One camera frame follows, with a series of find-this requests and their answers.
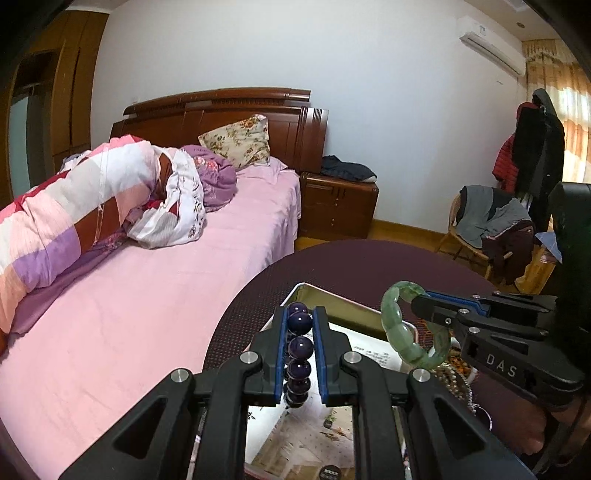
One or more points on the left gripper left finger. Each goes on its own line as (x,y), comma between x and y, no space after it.
(192,425)

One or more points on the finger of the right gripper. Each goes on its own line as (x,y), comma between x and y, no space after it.
(438,312)
(460,302)

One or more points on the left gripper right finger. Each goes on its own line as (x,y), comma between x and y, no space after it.
(408,423)

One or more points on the pink metal tin box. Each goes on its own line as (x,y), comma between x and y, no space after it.
(361,324)

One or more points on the person right hand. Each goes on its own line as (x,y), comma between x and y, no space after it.
(520,424)

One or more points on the dark maroon clothes on chair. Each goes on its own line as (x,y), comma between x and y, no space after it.
(510,252)

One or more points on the rattan chair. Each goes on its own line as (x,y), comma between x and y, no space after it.
(453,233)

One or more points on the blue tiled desk top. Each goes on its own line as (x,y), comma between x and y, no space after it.
(549,240)

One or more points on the grey clothes on chair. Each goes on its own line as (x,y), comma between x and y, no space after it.
(486,212)

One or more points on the dark red dotted tablecloth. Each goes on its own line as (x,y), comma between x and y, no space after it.
(360,270)

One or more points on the paper leaflets in tin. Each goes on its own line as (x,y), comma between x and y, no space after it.
(309,442)

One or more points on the pink bed mattress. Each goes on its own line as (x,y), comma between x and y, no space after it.
(113,334)

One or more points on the red jacket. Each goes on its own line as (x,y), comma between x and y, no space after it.
(505,171)

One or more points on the wooden nightstand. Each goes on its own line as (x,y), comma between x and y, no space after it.
(333,209)

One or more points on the dark hanging coats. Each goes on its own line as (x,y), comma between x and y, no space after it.
(538,153)

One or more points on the dark clothes on nightstand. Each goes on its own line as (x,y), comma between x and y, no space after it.
(332,166)

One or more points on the wooden headboard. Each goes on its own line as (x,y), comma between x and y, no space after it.
(297,130)

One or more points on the patterned curtain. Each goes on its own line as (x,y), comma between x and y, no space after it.
(552,66)

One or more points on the patchwork pink quilt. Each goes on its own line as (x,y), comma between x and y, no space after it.
(151,194)

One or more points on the purple garment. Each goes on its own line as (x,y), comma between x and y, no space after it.
(217,176)

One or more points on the white air conditioner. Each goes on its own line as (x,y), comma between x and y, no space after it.
(480,38)

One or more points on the floral pillow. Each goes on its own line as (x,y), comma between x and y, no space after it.
(243,143)

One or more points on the wooden wardrobe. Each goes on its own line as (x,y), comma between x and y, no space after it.
(46,100)

